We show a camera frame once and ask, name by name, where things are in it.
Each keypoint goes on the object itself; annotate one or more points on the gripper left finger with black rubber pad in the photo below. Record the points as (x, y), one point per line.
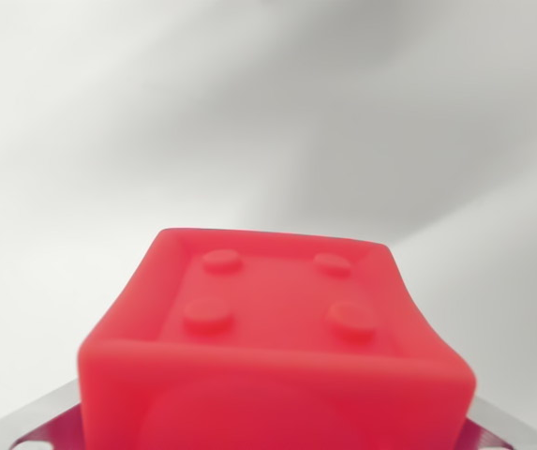
(48, 422)

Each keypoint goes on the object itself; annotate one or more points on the gripper right finger with black rubber pad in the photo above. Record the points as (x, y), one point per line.
(488, 429)

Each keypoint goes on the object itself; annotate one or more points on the red cube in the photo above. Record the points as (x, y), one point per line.
(277, 347)

